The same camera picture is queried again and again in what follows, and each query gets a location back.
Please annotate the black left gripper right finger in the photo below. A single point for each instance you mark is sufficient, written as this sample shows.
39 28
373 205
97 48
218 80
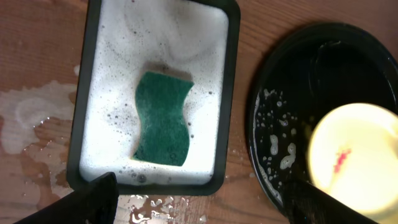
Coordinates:
304 203

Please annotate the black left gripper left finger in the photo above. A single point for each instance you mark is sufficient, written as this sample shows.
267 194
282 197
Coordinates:
94 203

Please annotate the yellow plate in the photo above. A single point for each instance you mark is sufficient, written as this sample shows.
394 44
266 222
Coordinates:
352 156

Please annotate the green yellow sponge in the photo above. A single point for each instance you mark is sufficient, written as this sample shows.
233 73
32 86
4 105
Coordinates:
164 137

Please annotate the round black tray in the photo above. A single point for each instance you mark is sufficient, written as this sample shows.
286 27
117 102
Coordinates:
309 73

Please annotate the rectangular black sponge tray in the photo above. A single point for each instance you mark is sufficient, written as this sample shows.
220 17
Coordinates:
195 41

